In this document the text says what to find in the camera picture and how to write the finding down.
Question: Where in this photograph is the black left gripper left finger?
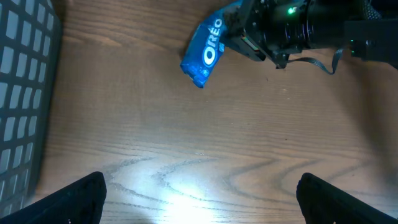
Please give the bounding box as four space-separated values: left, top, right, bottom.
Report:
1 171 107 224

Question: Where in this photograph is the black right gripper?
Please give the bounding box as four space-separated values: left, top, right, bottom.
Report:
222 0 345 69

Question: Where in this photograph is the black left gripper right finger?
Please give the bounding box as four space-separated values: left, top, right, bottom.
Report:
296 172 397 224

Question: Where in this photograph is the blue Oreo cookie pack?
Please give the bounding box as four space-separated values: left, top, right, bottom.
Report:
180 1 243 88

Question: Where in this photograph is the grey plastic shopping basket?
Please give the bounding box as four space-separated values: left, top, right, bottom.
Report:
1 0 62 217

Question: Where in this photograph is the grey flat ribbon cable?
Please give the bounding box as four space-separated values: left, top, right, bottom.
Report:
285 46 346 76

